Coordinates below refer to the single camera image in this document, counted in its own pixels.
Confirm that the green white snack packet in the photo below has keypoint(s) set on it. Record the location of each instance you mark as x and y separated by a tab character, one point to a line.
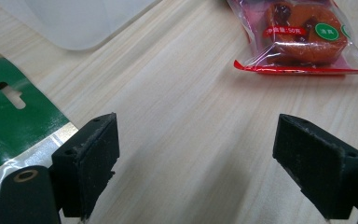
6	127

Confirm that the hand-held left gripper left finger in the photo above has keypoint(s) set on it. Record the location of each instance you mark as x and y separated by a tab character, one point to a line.
87	168

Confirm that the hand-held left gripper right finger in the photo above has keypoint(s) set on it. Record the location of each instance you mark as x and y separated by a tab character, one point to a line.
317	168

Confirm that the clear plastic container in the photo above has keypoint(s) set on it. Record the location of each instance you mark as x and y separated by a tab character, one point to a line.
74	21

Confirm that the clear red pastry packet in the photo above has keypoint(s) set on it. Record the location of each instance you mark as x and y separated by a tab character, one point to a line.
307	46

